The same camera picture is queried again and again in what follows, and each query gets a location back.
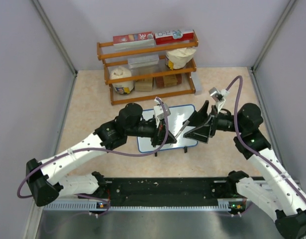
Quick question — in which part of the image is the red white wrap box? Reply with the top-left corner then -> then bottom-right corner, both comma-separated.
155,29 -> 194,45

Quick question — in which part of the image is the beige sponge stack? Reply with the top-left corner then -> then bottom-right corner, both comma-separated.
135,78 -> 153,92

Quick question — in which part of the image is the red foil wrap box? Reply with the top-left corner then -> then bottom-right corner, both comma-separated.
113,31 -> 156,51

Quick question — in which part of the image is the metal whiteboard stand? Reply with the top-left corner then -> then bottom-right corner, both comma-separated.
154,147 -> 189,157

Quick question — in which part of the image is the brown sponge stack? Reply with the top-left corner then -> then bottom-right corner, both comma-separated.
155,74 -> 182,88

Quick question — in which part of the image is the silver metal box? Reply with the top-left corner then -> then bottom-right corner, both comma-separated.
127,54 -> 160,69

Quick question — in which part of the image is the grey slotted cable duct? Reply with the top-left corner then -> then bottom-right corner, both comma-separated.
43,199 -> 249,212

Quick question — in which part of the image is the grey block beside rack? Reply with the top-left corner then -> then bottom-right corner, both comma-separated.
191,72 -> 203,96

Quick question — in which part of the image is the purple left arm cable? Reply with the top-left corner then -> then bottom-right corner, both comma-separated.
17,97 -> 170,200

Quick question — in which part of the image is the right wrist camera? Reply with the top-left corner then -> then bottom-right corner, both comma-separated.
209,87 -> 229,112

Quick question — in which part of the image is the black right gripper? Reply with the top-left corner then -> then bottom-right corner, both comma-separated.
183,101 -> 245,143

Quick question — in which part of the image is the white bag lower shelf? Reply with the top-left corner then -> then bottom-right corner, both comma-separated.
109,66 -> 135,96

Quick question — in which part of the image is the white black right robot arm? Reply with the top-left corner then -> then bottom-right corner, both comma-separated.
183,101 -> 306,239

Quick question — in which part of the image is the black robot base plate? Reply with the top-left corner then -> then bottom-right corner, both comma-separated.
93,177 -> 240,207

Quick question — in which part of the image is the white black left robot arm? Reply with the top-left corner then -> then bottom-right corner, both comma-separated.
25,98 -> 177,207

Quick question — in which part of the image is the cream bag upper shelf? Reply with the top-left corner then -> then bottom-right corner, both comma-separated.
165,47 -> 197,70

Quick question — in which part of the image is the blue framed whiteboard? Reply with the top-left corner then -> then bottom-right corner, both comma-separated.
137,104 -> 198,153

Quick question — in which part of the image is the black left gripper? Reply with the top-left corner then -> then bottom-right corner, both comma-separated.
126,116 -> 177,148

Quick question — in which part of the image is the orange wooden shelf rack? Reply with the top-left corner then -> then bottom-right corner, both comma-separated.
97,34 -> 199,106

